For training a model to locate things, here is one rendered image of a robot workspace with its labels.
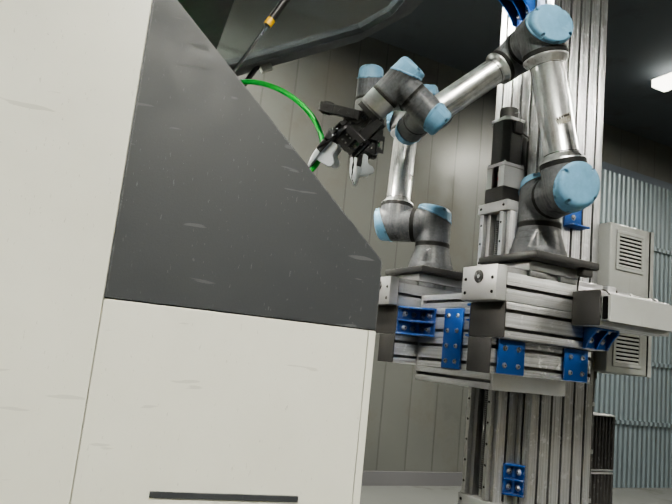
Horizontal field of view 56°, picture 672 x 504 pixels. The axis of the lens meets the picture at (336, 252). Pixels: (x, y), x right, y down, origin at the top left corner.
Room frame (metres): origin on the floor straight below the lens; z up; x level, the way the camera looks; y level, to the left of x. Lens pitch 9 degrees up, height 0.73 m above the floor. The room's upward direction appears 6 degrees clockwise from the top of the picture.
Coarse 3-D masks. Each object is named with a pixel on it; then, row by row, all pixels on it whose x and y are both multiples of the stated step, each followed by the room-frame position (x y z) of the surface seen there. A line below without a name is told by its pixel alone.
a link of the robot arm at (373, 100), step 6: (372, 90) 1.48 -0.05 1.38; (366, 96) 1.49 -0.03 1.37; (372, 96) 1.48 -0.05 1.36; (378, 96) 1.47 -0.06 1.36; (366, 102) 1.49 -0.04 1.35; (372, 102) 1.48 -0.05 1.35; (378, 102) 1.48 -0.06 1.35; (384, 102) 1.48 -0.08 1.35; (372, 108) 1.49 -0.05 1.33; (378, 108) 1.49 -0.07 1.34; (384, 108) 1.49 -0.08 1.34; (390, 108) 1.50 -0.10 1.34; (378, 114) 1.50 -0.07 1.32; (384, 114) 1.50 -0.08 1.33
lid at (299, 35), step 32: (192, 0) 1.36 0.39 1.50; (224, 0) 1.42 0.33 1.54; (256, 0) 1.52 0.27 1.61; (320, 0) 1.68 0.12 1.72; (352, 0) 1.77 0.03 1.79; (384, 0) 1.88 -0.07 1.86; (416, 0) 1.94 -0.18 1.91; (224, 32) 1.65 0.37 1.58; (256, 32) 1.74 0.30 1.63; (288, 32) 1.84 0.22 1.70; (320, 32) 1.95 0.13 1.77; (352, 32) 2.05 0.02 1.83; (256, 64) 1.97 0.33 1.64
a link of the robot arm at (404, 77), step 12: (408, 60) 1.44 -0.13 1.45; (396, 72) 1.45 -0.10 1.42; (408, 72) 1.44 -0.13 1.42; (420, 72) 1.45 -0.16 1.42; (384, 84) 1.47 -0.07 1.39; (396, 84) 1.46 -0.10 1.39; (408, 84) 1.45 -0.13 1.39; (420, 84) 1.46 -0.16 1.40; (384, 96) 1.47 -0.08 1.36; (396, 96) 1.47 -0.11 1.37; (408, 96) 1.46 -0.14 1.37
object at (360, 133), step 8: (360, 104) 1.50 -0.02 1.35; (368, 112) 1.49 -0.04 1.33; (344, 120) 1.52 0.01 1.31; (352, 120) 1.53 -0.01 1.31; (360, 120) 1.52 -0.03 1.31; (368, 120) 1.52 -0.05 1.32; (376, 120) 1.51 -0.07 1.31; (344, 128) 1.52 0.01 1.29; (352, 128) 1.51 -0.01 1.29; (360, 128) 1.53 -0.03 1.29; (368, 128) 1.52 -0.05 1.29; (376, 128) 1.51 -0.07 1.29; (336, 136) 1.53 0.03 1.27; (344, 136) 1.53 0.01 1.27; (352, 136) 1.52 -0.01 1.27; (360, 136) 1.51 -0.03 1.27; (368, 136) 1.52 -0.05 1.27; (344, 144) 1.54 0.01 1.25; (352, 144) 1.53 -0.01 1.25; (360, 144) 1.52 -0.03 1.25; (368, 144) 1.57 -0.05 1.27; (352, 152) 1.52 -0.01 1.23; (360, 152) 1.58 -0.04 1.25
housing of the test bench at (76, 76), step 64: (0, 0) 1.16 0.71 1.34; (64, 0) 1.19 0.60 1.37; (128, 0) 1.23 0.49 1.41; (0, 64) 1.17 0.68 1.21; (64, 64) 1.20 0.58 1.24; (128, 64) 1.24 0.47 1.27; (0, 128) 1.17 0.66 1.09; (64, 128) 1.21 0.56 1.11; (128, 128) 1.24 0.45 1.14; (0, 192) 1.18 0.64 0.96; (64, 192) 1.21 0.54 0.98; (0, 256) 1.19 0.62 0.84; (64, 256) 1.22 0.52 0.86; (0, 320) 1.19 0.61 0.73; (64, 320) 1.23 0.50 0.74; (0, 384) 1.20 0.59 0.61; (64, 384) 1.23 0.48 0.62; (0, 448) 1.20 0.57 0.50; (64, 448) 1.24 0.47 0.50
